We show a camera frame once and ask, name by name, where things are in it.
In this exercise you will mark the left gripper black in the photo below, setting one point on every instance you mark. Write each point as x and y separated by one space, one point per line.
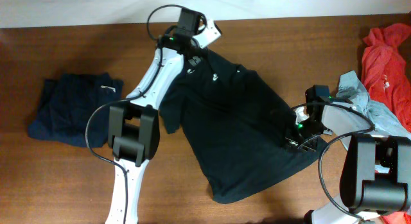
196 55

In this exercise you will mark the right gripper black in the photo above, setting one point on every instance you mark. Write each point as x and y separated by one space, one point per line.
291 140

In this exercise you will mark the black t-shirt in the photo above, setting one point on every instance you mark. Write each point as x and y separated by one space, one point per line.
236 125

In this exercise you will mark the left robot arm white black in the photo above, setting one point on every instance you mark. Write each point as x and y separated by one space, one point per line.
134 122

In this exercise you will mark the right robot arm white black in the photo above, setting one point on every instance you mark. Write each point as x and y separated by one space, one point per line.
375 179

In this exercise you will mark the light blue grey garment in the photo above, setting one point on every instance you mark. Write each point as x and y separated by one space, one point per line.
386 123

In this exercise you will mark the red t-shirt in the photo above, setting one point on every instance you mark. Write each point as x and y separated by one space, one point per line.
383 70

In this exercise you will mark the folded navy blue garment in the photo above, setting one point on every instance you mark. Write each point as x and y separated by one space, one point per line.
66 104

